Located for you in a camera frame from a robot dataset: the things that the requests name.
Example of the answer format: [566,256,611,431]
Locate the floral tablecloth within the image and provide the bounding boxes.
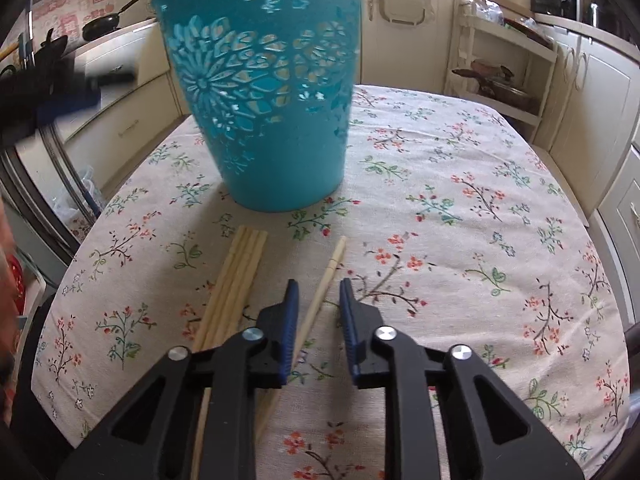
[31,82,632,480]

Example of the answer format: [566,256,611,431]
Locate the brown cooking pot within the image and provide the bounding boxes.
[452,62,533,111]

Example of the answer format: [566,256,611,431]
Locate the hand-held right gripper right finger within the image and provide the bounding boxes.
[340,280,583,480]

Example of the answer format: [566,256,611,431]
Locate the black wok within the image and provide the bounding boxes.
[35,27,71,63]

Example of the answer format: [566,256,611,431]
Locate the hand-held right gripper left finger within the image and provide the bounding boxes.
[57,280,299,480]

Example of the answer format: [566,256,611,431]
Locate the red printed bag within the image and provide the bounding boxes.
[7,255,31,316]

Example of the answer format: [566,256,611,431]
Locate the teal perforated plastic basket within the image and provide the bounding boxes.
[151,0,366,212]

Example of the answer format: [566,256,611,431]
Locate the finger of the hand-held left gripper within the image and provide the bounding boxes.
[37,69,138,126]

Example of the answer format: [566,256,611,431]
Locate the clear plastic bags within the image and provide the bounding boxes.
[470,0,506,26]

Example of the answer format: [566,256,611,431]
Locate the black frying pan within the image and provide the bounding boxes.
[81,0,143,42]

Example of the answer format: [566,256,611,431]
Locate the white slim trolley shelf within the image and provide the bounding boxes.
[447,2,558,133]

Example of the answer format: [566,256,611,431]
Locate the red wall stickers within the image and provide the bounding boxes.
[30,0,113,43]

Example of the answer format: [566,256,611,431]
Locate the grey framed glass sliding door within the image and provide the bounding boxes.
[0,110,108,261]

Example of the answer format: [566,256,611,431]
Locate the pale wooden chopstick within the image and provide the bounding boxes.
[256,236,348,443]
[191,225,249,352]
[210,230,262,348]
[190,231,268,480]
[200,227,256,351]

